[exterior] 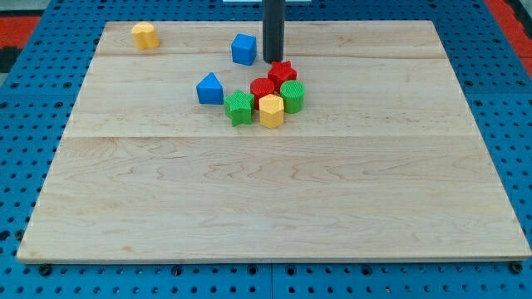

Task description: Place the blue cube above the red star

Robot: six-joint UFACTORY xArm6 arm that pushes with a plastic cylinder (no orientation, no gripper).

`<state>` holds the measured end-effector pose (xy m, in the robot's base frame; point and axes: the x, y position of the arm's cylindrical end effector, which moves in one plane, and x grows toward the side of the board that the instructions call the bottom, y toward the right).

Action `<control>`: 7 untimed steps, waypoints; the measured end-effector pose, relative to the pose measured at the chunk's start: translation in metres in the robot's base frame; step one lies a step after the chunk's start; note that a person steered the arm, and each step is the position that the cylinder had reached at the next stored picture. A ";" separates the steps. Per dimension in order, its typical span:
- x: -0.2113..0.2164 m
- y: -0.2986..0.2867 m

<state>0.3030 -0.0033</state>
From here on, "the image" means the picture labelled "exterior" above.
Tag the blue cube block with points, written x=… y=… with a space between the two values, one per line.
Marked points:
x=244 y=49

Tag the red star block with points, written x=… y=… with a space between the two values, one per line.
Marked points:
x=280 y=72

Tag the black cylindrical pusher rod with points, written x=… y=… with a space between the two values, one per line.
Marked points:
x=273 y=30

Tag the green cylinder block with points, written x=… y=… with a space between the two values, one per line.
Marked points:
x=293 y=93

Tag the yellow heart block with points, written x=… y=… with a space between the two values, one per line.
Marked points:
x=145 y=36

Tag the light wooden board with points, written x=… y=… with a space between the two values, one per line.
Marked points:
x=384 y=163

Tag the red cylinder block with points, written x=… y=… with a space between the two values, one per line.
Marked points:
x=259 y=88

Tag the yellow hexagon block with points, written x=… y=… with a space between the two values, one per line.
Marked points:
x=271 y=111

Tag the green star block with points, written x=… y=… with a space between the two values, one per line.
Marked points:
x=239 y=107

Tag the blue triangle block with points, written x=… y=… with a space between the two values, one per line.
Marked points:
x=210 y=91

